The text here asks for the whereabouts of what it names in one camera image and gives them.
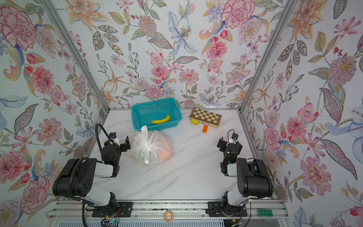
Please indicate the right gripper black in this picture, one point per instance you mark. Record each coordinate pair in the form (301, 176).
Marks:
(224, 144)

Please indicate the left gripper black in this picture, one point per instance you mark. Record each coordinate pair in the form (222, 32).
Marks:
(123, 144)

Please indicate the white translucent plastic bag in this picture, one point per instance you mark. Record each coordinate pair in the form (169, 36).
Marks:
(150, 148)

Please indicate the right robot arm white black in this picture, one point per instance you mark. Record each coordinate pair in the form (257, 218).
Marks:
(252, 177)

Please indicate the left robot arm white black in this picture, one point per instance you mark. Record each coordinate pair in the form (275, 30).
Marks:
(76, 180)

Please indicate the orange block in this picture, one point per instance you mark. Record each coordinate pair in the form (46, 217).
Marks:
(205, 129)

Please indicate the wooden chessboard box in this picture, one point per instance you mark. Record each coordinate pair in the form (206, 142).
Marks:
(206, 117)

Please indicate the yellow block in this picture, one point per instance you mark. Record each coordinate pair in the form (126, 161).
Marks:
(194, 122)

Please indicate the yellow banana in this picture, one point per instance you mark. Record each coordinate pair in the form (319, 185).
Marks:
(162, 121)

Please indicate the teal plastic basket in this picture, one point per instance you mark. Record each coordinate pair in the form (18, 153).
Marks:
(144, 114)

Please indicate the green lego plate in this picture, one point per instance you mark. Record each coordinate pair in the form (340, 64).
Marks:
(265, 213)

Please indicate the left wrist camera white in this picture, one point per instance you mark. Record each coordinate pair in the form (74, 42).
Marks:
(114, 138)

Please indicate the aluminium rail base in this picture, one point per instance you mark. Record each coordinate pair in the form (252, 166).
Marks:
(170, 213)

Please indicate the right aluminium corner post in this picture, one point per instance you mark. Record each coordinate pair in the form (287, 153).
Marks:
(286, 13)

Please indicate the aluminium corner post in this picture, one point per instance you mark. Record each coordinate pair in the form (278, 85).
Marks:
(78, 59)
(286, 13)

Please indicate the left aluminium corner post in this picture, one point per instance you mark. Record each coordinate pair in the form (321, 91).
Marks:
(78, 59)

